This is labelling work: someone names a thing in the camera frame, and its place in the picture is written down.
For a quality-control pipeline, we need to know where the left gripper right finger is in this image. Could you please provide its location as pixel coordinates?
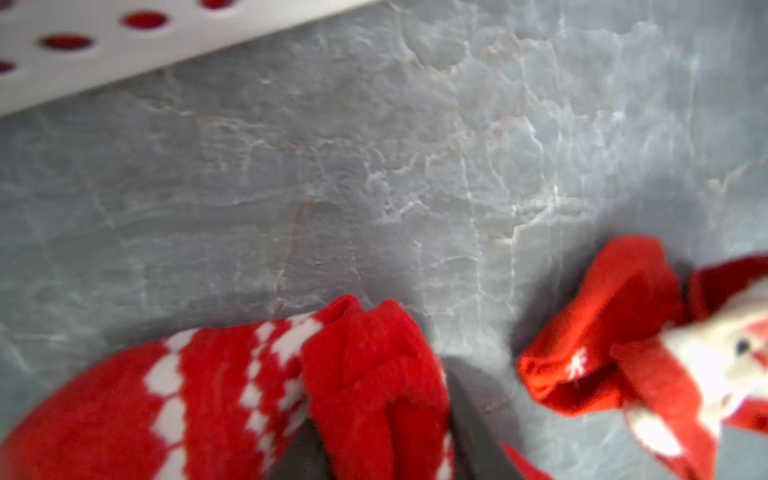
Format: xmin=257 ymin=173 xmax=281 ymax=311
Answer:
xmin=447 ymin=372 xmax=522 ymax=480

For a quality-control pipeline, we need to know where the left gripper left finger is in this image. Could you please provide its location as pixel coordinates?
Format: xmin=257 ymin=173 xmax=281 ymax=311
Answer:
xmin=266 ymin=420 xmax=333 ymax=480

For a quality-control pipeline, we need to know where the santa face red sock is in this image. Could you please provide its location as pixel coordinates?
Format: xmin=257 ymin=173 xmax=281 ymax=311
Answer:
xmin=1 ymin=236 xmax=767 ymax=479

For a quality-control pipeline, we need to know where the white plastic basket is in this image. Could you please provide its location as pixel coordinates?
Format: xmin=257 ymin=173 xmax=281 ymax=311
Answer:
xmin=1 ymin=0 xmax=361 ymax=115

